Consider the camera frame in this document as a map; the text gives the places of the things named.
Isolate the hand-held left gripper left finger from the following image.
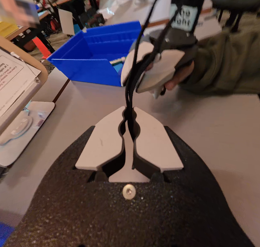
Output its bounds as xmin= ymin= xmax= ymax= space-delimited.
xmin=75 ymin=106 xmax=127 ymax=177

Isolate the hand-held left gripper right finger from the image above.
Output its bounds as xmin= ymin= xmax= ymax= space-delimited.
xmin=132 ymin=107 xmax=184 ymax=179

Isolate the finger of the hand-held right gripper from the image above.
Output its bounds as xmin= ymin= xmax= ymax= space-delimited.
xmin=136 ymin=49 xmax=185 ymax=94
xmin=121 ymin=42 xmax=155 ymax=87

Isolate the black cable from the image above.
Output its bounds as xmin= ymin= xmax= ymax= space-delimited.
xmin=124 ymin=0 xmax=182 ymax=141

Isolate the person's right forearm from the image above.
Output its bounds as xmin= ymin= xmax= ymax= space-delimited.
xmin=179 ymin=13 xmax=260 ymax=96

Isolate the person's right hand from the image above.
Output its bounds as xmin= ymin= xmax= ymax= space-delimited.
xmin=164 ymin=61 xmax=195 ymax=91

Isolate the white green marker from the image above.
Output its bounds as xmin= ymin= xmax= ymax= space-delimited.
xmin=110 ymin=57 xmax=127 ymax=65

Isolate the clear plastic bag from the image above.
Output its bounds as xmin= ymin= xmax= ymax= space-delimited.
xmin=97 ymin=0 xmax=140 ymax=21

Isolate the blue plastic bin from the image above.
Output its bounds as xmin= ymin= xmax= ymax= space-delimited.
xmin=47 ymin=21 xmax=143 ymax=87
xmin=0 ymin=222 xmax=15 ymax=246

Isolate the white stand base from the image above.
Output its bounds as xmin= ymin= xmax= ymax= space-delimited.
xmin=0 ymin=101 xmax=56 ymax=167

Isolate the white board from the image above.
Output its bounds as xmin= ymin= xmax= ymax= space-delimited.
xmin=58 ymin=9 xmax=75 ymax=36

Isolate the wooden background table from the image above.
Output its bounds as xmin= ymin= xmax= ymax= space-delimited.
xmin=38 ymin=0 xmax=97 ymax=15

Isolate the brown clipboard stand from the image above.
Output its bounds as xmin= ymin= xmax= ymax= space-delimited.
xmin=0 ymin=37 xmax=48 ymax=134

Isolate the orange cone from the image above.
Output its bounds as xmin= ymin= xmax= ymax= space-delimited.
xmin=32 ymin=37 xmax=51 ymax=59

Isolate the printed instruction sheet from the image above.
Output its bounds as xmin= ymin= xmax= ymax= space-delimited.
xmin=0 ymin=49 xmax=41 ymax=117

